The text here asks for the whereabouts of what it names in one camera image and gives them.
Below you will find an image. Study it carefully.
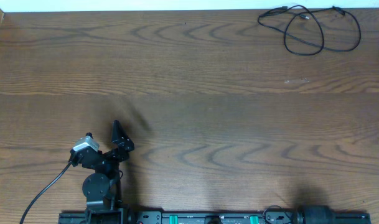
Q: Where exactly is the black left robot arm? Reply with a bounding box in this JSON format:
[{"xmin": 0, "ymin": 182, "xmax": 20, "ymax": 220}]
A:
[{"xmin": 68, "ymin": 120, "xmax": 134, "ymax": 223}]

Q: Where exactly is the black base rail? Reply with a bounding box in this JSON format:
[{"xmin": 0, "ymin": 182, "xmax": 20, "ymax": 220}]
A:
[{"xmin": 58, "ymin": 210, "xmax": 371, "ymax": 224}]

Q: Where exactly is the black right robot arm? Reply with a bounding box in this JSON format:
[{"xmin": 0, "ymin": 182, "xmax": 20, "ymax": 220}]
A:
[{"xmin": 293, "ymin": 205, "xmax": 334, "ymax": 224}]

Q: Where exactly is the black USB cable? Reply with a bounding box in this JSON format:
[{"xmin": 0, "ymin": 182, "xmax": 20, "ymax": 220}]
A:
[{"xmin": 256, "ymin": 4, "xmax": 362, "ymax": 57}]

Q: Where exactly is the black left camera cable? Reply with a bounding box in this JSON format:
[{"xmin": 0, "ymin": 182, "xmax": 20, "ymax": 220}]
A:
[{"xmin": 18, "ymin": 160, "xmax": 75, "ymax": 224}]

